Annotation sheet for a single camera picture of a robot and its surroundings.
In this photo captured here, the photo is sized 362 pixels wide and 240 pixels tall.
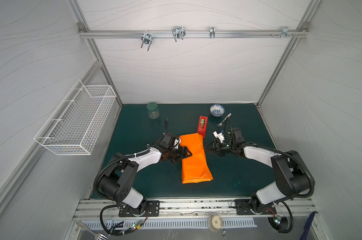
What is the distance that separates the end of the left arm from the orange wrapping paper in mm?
24

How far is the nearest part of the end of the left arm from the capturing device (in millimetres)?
727

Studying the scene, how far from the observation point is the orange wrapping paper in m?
0.80
